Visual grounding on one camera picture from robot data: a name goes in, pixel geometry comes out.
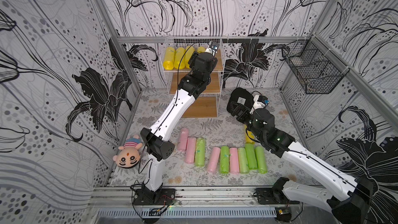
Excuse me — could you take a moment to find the yellow trash bag roll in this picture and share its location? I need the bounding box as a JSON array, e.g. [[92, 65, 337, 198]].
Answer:
[[245, 127, 257, 144], [184, 46, 195, 68], [163, 47, 176, 71], [174, 47, 186, 69], [197, 46, 206, 54]]

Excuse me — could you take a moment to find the pink trash bag roll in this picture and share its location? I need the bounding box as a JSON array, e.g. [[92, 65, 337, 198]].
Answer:
[[177, 128, 189, 151], [184, 137, 197, 164], [207, 147, 221, 174], [229, 147, 240, 174]]

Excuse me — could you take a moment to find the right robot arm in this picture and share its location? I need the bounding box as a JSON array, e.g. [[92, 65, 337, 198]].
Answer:
[[231, 102, 373, 224]]

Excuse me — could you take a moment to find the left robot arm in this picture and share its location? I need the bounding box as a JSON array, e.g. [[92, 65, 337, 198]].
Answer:
[[141, 50, 218, 194]]

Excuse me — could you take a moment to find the green trash bag roll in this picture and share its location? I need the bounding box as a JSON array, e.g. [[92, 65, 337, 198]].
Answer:
[[245, 143, 258, 170], [220, 146, 230, 174], [238, 147, 249, 174], [194, 138, 206, 167], [255, 146, 268, 174]]

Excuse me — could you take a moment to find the black cap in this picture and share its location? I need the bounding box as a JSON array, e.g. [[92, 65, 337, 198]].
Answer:
[[227, 88, 254, 114]]

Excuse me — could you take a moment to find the plush toy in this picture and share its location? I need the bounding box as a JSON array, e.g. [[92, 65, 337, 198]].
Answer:
[[113, 135, 144, 169]]

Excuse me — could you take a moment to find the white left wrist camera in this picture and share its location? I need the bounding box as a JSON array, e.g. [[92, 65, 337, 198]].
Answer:
[[205, 40, 220, 56]]

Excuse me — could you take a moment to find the black wire wall basket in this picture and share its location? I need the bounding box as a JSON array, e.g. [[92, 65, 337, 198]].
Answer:
[[281, 40, 344, 94]]

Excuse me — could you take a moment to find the white wire wooden shelf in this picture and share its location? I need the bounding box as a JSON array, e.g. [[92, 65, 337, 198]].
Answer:
[[162, 37, 224, 118]]

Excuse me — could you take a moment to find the metal base rail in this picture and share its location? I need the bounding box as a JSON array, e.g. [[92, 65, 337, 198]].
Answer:
[[90, 185, 346, 218]]

